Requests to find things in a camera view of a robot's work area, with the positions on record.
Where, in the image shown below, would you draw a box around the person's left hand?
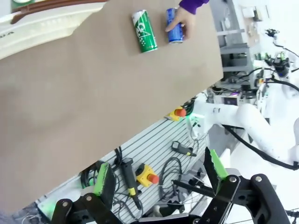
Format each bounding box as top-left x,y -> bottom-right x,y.
164,6 -> 197,40

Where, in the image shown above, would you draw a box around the person's left forearm purple sleeve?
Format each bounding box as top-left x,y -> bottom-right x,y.
178,0 -> 210,15

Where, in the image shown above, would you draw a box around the black coiled cable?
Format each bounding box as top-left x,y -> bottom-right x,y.
158,157 -> 185,201

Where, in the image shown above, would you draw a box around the blue can with white print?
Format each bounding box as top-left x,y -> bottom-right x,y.
165,7 -> 185,45

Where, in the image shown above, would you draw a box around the black handheld device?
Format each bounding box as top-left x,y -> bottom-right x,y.
171,140 -> 198,157

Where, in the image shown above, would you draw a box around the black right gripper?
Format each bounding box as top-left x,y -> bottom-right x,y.
272,57 -> 292,77

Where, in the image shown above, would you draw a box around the grey control box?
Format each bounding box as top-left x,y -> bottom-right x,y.
214,93 -> 241,105

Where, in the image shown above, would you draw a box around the yellow red emergency stop button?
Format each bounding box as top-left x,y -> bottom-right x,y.
135,163 -> 160,187
167,106 -> 187,121

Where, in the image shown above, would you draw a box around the cream basket with brown handles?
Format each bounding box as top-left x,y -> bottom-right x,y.
0,0 -> 109,60

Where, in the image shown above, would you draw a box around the black enabling switch handle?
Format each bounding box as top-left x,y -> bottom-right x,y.
120,158 -> 143,210

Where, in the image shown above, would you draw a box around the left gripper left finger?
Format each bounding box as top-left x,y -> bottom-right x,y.
50,161 -> 123,224

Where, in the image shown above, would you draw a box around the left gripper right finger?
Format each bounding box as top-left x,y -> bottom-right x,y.
200,146 -> 292,224

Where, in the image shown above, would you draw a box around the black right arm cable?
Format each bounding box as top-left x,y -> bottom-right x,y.
221,125 -> 299,171

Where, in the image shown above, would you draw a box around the grey metal rack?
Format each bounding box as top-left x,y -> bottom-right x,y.
217,28 -> 255,73

